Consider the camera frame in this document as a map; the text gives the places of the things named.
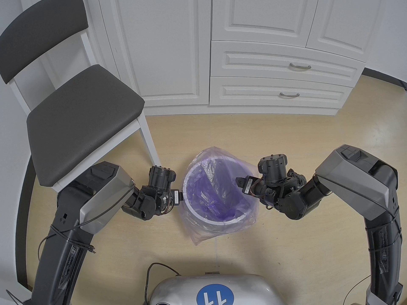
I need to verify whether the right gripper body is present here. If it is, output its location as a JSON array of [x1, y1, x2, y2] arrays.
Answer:
[[243, 176, 266, 198]]

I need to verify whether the black plastic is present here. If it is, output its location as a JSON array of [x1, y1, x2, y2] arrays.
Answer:
[[287, 168, 307, 187]]

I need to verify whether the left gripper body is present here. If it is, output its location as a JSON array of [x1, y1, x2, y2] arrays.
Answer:
[[164, 188, 184, 208]]

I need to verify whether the white trash bin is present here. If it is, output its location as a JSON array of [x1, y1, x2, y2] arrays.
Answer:
[[183, 158, 256, 226]]

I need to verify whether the white chair dark grey seat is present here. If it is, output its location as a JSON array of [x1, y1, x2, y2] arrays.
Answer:
[[0, 0, 164, 194]]

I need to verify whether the white wardrobe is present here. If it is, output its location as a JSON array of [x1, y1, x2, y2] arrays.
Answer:
[[76, 0, 387, 117]]

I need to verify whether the black cable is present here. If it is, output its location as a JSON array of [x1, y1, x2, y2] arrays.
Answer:
[[145, 262, 182, 305], [344, 274, 373, 305]]

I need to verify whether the purple plastic bag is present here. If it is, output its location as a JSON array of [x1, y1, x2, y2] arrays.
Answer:
[[182, 146, 259, 246]]

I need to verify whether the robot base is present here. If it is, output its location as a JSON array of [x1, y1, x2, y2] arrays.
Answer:
[[149, 273, 285, 305]]

